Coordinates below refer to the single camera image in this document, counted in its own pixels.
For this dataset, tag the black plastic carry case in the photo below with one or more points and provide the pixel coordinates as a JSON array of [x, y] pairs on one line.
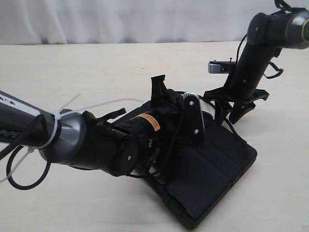
[[192, 179]]

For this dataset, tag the white zip tie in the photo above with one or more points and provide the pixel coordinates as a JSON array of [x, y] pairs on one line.
[[75, 138]]

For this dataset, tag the white backdrop curtain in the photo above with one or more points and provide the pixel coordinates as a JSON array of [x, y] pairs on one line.
[[126, 21]]

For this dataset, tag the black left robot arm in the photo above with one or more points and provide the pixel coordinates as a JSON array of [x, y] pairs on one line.
[[145, 124]]

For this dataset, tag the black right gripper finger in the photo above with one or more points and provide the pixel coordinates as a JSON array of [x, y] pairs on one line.
[[239, 110]]

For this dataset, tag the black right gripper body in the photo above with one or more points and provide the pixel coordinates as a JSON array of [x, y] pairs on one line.
[[222, 97]]

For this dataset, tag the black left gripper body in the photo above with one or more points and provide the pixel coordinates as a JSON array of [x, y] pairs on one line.
[[168, 103]]

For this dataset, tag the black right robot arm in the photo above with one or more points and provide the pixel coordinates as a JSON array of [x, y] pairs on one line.
[[266, 36]]

